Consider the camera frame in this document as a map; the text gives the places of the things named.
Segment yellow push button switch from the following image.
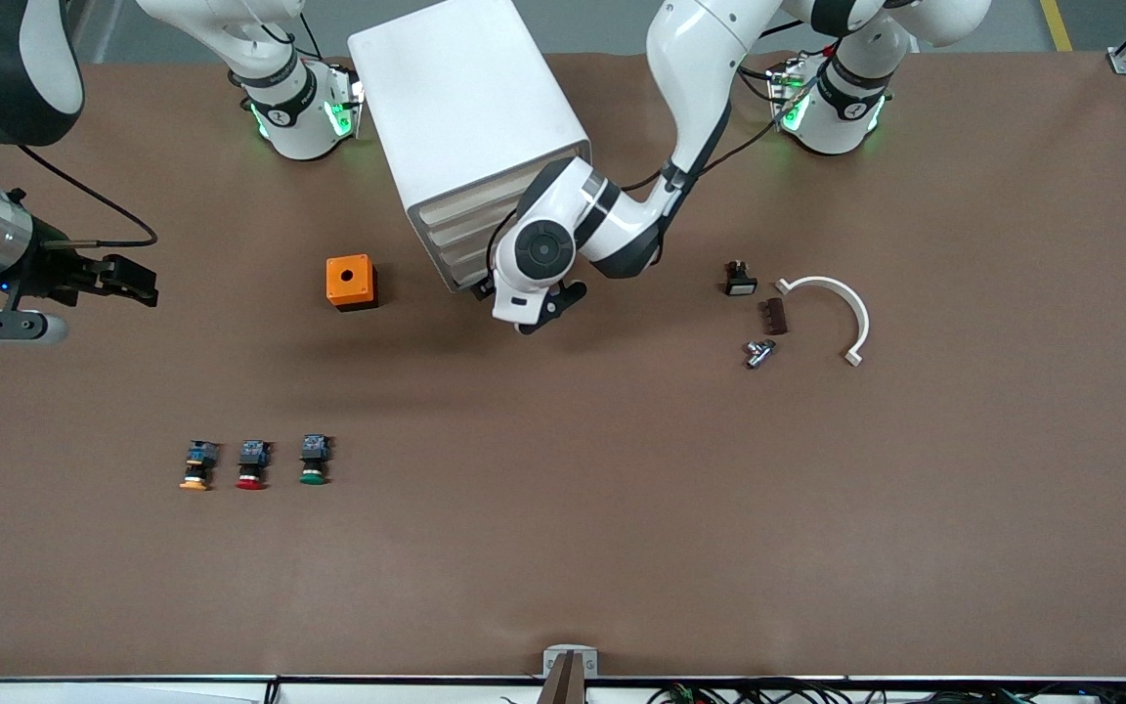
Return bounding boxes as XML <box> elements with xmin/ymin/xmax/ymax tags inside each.
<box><xmin>179</xmin><ymin>440</ymin><xmax>223</xmax><ymax>492</ymax></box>

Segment brown table cover sheet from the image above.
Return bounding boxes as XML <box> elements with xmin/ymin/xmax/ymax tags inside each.
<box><xmin>0</xmin><ymin>49</ymin><xmax>1126</xmax><ymax>681</ymax></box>

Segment black arm base cable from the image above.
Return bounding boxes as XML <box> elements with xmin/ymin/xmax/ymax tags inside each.
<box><xmin>739</xmin><ymin>64</ymin><xmax>784</xmax><ymax>104</ymax></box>

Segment grey mount bracket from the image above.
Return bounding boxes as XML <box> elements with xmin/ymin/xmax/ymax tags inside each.
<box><xmin>543</xmin><ymin>644</ymin><xmax>599</xmax><ymax>680</ymax></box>

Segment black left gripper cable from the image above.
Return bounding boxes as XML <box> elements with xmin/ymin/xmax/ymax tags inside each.
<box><xmin>622</xmin><ymin>44</ymin><xmax>833</xmax><ymax>192</ymax></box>

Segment brown camera pole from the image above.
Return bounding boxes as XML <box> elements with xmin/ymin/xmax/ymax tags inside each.
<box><xmin>536</xmin><ymin>651</ymin><xmax>589</xmax><ymax>704</ymax></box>

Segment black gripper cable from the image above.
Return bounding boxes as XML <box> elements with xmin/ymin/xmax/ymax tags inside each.
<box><xmin>622</xmin><ymin>44</ymin><xmax>833</xmax><ymax>192</ymax></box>
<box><xmin>0</xmin><ymin>145</ymin><xmax>158</xmax><ymax>247</ymax></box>

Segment orange button enclosure box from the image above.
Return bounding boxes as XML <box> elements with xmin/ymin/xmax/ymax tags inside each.
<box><xmin>325</xmin><ymin>254</ymin><xmax>379</xmax><ymax>312</ymax></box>

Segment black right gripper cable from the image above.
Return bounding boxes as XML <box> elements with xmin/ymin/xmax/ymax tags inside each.
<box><xmin>0</xmin><ymin>145</ymin><xmax>158</xmax><ymax>247</ymax></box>

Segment white curved pipe clamp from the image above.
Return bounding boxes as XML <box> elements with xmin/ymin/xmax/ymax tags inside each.
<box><xmin>775</xmin><ymin>276</ymin><xmax>871</xmax><ymax>369</ymax></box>

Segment green push button switch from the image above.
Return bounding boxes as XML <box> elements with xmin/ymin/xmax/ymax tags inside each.
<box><xmin>298</xmin><ymin>434</ymin><xmax>332</xmax><ymax>486</ymax></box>

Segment red push button switch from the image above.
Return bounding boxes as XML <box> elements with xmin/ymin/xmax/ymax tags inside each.
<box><xmin>236</xmin><ymin>440</ymin><xmax>275</xmax><ymax>491</ymax></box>

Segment black cable bundle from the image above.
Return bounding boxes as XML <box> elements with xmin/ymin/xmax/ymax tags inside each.
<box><xmin>646</xmin><ymin>682</ymin><xmax>1126</xmax><ymax>704</ymax></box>

